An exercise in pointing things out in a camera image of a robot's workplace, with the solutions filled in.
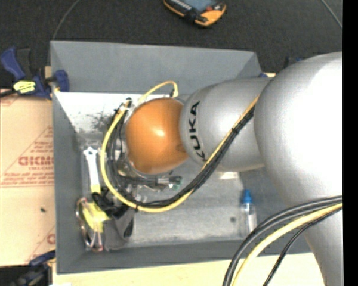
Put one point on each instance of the black crumpled object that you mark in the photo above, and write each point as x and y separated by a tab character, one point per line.
110	205

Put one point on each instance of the white toy wrench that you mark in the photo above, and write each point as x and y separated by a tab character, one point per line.
92	167

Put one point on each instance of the grey cloth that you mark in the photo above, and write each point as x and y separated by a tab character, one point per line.
117	234

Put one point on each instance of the yellow crumpled object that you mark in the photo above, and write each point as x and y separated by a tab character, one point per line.
92	216

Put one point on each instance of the clear plastic bottle, blue cap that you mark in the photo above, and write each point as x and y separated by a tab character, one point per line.
248	210

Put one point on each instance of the grey metal bin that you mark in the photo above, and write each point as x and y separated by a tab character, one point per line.
113	67

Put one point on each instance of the brown cardboard board, red print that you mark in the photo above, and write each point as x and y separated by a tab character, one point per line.
24	136

